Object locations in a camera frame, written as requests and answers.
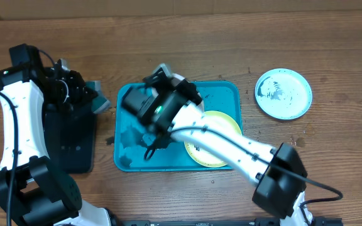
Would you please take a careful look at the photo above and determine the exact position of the dark green sponge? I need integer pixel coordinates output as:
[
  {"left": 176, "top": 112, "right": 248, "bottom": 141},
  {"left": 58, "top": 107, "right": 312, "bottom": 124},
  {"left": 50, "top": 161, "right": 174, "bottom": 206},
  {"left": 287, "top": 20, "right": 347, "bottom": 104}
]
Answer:
[{"left": 85, "top": 80, "right": 111, "bottom": 114}]

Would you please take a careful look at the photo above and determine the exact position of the white plate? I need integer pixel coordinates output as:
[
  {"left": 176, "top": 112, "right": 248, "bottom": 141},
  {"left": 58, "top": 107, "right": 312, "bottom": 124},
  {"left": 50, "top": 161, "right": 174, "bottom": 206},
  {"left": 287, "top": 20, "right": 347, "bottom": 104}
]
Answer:
[{"left": 151, "top": 73, "right": 204, "bottom": 111}]

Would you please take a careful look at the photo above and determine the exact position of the yellow-green plate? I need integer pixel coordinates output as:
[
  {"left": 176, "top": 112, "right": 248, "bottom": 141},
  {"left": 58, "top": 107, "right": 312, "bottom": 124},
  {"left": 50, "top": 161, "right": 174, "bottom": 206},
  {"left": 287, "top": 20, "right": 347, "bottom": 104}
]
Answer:
[{"left": 184, "top": 110, "right": 242, "bottom": 168}]

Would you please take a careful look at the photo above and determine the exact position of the light blue plate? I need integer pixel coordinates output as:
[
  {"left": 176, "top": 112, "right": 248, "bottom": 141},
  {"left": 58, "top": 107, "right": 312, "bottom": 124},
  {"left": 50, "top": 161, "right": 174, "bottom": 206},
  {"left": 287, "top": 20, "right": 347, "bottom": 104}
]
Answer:
[{"left": 255, "top": 68, "right": 313, "bottom": 121}]

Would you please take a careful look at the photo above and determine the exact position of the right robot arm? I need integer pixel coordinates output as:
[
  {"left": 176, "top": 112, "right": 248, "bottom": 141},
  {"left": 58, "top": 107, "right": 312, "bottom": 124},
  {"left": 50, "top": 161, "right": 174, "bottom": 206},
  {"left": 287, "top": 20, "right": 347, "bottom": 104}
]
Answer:
[{"left": 123, "top": 80, "right": 314, "bottom": 225}]

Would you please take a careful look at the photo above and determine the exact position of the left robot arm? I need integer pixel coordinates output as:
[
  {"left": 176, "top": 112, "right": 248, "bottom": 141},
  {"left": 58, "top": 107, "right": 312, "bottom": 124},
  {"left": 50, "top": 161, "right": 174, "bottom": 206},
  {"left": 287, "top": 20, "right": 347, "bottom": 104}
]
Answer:
[{"left": 0, "top": 65, "right": 117, "bottom": 225}]

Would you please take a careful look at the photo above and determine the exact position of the teal plastic tray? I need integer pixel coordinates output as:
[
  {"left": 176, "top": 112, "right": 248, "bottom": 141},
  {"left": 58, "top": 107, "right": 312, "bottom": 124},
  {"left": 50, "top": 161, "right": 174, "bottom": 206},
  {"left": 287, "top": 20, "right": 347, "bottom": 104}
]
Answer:
[{"left": 113, "top": 81, "right": 243, "bottom": 172}]

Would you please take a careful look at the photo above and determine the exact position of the black rectangular water tray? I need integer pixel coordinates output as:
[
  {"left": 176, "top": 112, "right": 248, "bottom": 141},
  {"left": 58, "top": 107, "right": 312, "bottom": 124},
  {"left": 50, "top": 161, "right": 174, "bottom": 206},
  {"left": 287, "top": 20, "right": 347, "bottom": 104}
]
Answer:
[{"left": 43, "top": 103, "right": 97, "bottom": 174}]

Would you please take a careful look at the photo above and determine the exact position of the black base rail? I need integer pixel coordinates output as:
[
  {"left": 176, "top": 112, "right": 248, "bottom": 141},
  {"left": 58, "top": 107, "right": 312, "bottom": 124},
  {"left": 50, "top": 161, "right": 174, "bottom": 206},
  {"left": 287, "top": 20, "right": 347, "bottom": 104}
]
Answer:
[{"left": 119, "top": 217, "right": 344, "bottom": 226}]

